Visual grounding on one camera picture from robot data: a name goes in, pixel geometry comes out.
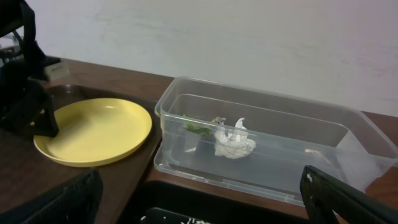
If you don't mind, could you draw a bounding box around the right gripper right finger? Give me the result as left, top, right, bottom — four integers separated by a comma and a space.
300, 166, 397, 224

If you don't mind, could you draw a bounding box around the clear plastic waste bin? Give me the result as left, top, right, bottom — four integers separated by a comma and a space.
154, 77, 397, 205

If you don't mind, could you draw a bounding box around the black waste tray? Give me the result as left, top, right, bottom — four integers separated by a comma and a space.
117, 181, 310, 224

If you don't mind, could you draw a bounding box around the dark brown serving tray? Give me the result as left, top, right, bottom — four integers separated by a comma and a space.
1, 85, 162, 223

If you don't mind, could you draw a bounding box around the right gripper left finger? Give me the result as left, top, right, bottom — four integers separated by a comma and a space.
1, 169, 103, 224

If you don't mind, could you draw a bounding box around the yellow round plate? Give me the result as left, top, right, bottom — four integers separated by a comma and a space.
34, 98, 153, 167

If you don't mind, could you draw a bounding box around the aluminium foil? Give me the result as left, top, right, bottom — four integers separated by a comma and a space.
213, 118, 256, 159

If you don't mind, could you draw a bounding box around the green snack wrapper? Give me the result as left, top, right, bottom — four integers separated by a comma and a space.
183, 114, 226, 136

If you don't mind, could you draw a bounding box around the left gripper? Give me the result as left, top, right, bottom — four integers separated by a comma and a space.
1, 0, 60, 137

